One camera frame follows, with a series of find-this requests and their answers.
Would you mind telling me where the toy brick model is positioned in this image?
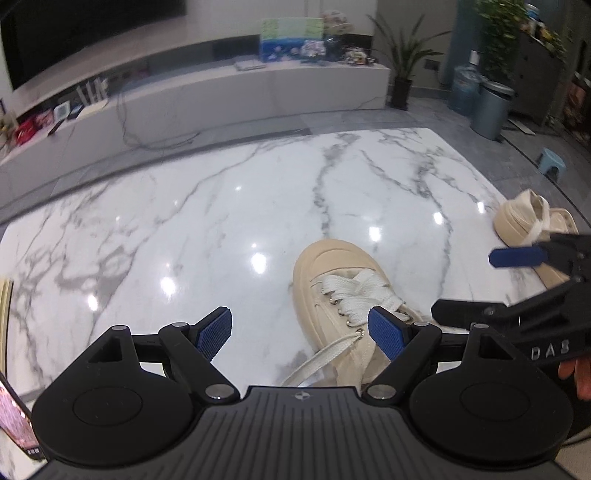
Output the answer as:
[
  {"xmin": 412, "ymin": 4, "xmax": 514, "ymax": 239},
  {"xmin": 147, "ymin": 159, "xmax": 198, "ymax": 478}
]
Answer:
[{"xmin": 344, "ymin": 46, "xmax": 375, "ymax": 65}]

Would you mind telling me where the blue water jug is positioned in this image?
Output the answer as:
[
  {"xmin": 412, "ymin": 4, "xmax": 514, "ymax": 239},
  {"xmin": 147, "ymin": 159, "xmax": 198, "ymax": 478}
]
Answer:
[{"xmin": 450, "ymin": 65, "xmax": 485, "ymax": 116}]

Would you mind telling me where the green leafy climbing plant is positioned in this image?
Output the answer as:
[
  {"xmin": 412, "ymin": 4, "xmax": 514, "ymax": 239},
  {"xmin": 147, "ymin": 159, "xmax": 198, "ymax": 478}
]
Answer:
[{"xmin": 475, "ymin": 0, "xmax": 529, "ymax": 86}]

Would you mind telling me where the black power cable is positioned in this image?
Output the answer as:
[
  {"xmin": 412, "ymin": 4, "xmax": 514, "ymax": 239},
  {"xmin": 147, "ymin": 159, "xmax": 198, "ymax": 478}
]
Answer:
[{"xmin": 115, "ymin": 85, "xmax": 200, "ymax": 151}]

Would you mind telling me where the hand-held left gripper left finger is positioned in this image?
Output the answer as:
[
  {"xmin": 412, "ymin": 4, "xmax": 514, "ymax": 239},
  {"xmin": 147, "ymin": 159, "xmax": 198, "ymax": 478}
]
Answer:
[{"xmin": 85, "ymin": 306, "xmax": 239, "ymax": 403}]

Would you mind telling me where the small blue plastic stool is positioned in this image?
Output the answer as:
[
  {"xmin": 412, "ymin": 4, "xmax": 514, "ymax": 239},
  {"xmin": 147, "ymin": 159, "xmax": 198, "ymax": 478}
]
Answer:
[{"xmin": 538, "ymin": 148, "xmax": 568, "ymax": 175}]

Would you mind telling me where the white shoelace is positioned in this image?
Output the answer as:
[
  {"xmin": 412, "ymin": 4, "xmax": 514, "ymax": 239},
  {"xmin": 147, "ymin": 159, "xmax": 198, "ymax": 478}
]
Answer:
[{"xmin": 279, "ymin": 270, "xmax": 414, "ymax": 387}]

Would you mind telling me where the white router with antennas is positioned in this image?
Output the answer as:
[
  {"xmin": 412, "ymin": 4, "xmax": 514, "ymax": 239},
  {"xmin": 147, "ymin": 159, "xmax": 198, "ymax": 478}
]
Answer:
[{"xmin": 76, "ymin": 78, "xmax": 109, "ymax": 104}]

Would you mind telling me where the grey pedal trash bin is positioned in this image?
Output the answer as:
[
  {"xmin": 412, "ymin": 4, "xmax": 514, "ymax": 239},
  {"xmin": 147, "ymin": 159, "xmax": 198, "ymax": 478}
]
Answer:
[{"xmin": 471, "ymin": 80, "xmax": 515, "ymax": 141}]

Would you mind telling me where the black flat television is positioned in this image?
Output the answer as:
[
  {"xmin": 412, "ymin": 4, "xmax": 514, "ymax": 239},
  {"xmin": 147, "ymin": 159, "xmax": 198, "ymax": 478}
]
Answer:
[{"xmin": 0, "ymin": 0, "xmax": 188, "ymax": 92}]

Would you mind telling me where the person's right hand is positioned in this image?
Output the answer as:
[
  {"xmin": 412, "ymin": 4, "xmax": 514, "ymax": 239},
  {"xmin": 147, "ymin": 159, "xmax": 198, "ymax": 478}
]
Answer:
[{"xmin": 558, "ymin": 353, "xmax": 591, "ymax": 402}]

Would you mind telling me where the smartphone with lit screen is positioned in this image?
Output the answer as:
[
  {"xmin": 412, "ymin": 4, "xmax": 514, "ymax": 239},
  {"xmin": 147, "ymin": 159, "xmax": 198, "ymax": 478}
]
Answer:
[{"xmin": 0, "ymin": 369, "xmax": 47, "ymax": 464}]

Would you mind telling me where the fish tank on cabinet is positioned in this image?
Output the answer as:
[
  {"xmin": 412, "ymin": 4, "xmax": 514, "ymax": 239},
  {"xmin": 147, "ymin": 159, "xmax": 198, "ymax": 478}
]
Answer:
[{"xmin": 261, "ymin": 17, "xmax": 324, "ymax": 63}]

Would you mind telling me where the red gift box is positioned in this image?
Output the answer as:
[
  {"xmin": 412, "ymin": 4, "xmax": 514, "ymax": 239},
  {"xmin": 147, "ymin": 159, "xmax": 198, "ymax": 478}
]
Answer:
[{"xmin": 13, "ymin": 116, "xmax": 43, "ymax": 147}]

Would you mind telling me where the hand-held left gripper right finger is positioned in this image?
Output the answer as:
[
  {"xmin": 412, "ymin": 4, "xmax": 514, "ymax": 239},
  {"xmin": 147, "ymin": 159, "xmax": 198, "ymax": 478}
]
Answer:
[{"xmin": 361, "ymin": 306, "xmax": 512, "ymax": 404}]

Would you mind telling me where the beige canvas shoe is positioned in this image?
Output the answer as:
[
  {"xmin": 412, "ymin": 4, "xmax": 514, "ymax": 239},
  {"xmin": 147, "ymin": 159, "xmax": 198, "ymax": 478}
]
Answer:
[
  {"xmin": 493, "ymin": 191, "xmax": 580, "ymax": 289},
  {"xmin": 293, "ymin": 239, "xmax": 444, "ymax": 388}
]

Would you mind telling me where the long white television console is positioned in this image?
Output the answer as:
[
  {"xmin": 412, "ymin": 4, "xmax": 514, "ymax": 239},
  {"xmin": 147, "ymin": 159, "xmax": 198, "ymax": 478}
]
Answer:
[{"xmin": 0, "ymin": 60, "xmax": 392, "ymax": 195}]

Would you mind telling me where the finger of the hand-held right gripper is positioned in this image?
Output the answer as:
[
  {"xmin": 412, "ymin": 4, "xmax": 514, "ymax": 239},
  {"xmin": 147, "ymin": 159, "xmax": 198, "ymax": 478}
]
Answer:
[
  {"xmin": 489, "ymin": 231, "xmax": 591, "ymax": 283},
  {"xmin": 431, "ymin": 277, "xmax": 579, "ymax": 331}
]

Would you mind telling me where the potted palm plant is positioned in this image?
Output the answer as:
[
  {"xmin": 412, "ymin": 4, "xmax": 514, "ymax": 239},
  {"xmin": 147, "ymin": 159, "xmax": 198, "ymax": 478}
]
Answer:
[{"xmin": 367, "ymin": 9, "xmax": 455, "ymax": 112}]

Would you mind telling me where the grey storage cabinet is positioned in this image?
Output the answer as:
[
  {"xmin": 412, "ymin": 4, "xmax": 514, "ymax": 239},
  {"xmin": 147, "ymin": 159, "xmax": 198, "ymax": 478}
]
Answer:
[{"xmin": 517, "ymin": 18, "xmax": 571, "ymax": 127}]

